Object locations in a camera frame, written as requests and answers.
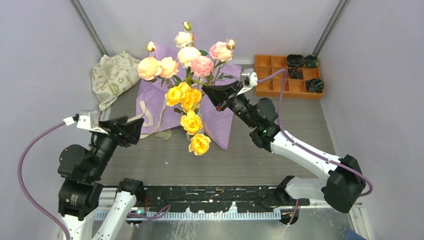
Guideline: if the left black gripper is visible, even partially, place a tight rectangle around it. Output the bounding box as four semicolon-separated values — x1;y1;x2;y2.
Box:
89;114;144;178

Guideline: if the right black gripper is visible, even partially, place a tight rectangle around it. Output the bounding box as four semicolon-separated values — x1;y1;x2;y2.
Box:
202;80;258;129

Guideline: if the cream printed ribbon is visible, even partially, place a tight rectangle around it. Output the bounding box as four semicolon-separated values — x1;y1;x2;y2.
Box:
127;100;167;139

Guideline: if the pink peony flower stem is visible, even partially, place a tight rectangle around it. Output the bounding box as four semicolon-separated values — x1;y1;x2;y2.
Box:
190;39;236;89

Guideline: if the purple pink wrapping paper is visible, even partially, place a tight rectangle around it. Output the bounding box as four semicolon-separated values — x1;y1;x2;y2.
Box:
136;42;241;150

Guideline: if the yellow rose flower spray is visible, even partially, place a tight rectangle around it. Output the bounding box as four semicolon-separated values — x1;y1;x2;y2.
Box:
164;82;212;156

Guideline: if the pink white flower spray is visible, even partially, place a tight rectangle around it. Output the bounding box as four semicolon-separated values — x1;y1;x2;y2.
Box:
174;21;207;83

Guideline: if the peach rose flower stem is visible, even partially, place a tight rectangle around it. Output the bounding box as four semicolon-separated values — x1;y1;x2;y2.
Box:
137;41;181;87

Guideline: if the small pale pink rosebud stem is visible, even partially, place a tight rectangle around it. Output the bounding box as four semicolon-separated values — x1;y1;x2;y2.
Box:
184;77;211;86

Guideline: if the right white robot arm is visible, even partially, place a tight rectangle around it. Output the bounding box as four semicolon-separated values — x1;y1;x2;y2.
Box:
202;82;368;213

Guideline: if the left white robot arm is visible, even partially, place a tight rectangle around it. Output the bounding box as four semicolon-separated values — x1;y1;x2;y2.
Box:
57;112;146;240

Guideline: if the white ribbed vase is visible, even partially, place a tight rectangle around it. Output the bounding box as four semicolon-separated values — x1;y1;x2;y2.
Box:
186;112;204;141

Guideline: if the fallen green leaf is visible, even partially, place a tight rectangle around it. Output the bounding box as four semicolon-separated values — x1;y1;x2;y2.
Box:
155;129;173;141

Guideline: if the orange compartment tray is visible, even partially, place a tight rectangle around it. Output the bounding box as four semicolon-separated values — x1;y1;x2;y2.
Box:
254;54;324;100

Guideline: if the cream patterned cloth bag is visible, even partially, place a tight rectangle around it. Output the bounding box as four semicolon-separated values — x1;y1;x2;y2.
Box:
91;51;141;111

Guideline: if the dark sock in tray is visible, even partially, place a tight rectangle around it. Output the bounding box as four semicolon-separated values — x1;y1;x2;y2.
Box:
288;67;304;80

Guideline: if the dark rolled sock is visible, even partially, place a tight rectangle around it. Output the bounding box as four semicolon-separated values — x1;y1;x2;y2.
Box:
286;54;305;68

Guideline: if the patterned sock front compartment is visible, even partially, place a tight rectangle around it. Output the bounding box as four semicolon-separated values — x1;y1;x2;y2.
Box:
305;78;325;93

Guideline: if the green blue rolled sock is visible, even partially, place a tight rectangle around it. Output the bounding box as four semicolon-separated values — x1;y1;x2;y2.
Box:
303;54;319;69

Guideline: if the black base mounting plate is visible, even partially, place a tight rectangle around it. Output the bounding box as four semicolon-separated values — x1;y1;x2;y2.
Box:
135;185;295;214

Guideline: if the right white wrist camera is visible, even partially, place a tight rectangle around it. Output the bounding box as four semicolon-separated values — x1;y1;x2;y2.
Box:
236;68;258;96

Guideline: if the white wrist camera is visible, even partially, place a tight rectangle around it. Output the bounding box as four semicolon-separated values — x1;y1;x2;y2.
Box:
236;68;258;96
62;110;108;134

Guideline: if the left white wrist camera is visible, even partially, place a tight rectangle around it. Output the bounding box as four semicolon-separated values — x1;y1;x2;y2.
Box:
62;110;108;134

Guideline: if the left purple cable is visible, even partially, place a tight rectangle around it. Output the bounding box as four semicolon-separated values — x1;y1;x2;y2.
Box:
17;121;171;240

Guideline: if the left corner frame post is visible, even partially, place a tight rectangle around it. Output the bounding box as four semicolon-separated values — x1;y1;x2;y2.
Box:
70;0;109;56

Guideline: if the corner frame post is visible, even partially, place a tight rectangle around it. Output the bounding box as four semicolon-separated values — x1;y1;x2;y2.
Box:
70;0;109;56
312;0;350;57

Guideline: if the aluminium front rail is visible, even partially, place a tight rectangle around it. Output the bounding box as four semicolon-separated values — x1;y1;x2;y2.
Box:
62;185;364;222

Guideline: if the right corner frame post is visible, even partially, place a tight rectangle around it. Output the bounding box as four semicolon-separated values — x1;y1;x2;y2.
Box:
312;0;350;57

